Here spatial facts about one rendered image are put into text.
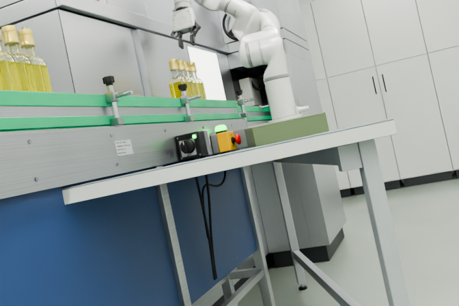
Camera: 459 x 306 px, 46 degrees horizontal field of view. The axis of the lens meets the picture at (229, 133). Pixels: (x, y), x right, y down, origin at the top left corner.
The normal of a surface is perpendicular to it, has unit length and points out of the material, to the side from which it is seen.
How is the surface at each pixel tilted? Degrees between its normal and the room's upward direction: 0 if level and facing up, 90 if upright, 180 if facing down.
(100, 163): 90
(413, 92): 90
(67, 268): 90
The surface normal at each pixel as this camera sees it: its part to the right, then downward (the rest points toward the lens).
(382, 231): 0.07, -0.04
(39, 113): 0.92, -0.21
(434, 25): -0.34, 0.04
